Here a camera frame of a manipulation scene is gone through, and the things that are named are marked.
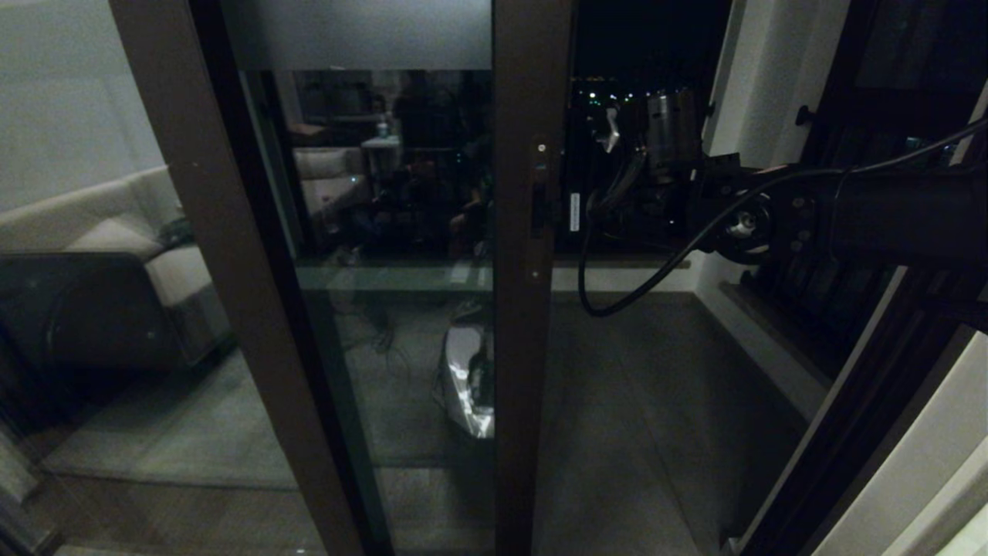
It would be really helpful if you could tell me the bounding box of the recessed door handle plate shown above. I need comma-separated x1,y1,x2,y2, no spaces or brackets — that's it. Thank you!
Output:
530,137,552,285

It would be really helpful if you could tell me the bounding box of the white cable plug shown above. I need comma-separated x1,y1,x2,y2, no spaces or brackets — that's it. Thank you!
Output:
598,108,622,154

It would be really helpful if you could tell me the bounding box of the dark brown window frame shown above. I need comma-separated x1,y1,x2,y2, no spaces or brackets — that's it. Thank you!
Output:
753,0,988,371

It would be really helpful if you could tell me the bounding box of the brown framed fixed glass panel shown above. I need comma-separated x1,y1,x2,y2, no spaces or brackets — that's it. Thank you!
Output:
0,0,364,556

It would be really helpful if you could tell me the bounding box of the light grey sofa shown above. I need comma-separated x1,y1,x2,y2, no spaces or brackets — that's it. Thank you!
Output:
0,170,230,371

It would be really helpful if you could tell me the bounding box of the wide black balcony railing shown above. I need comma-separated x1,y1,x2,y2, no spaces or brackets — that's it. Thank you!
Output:
575,100,715,254

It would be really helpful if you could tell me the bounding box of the grey rug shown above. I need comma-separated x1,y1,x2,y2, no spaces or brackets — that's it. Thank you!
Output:
39,351,298,493

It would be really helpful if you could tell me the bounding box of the black cable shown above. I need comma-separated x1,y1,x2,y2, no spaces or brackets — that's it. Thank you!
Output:
577,116,988,319

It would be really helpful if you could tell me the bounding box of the short grey stone sill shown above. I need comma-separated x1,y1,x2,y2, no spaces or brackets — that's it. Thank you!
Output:
719,280,834,387

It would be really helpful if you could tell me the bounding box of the brown framed sliding glass door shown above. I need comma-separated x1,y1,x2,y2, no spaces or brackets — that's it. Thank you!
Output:
220,0,580,556

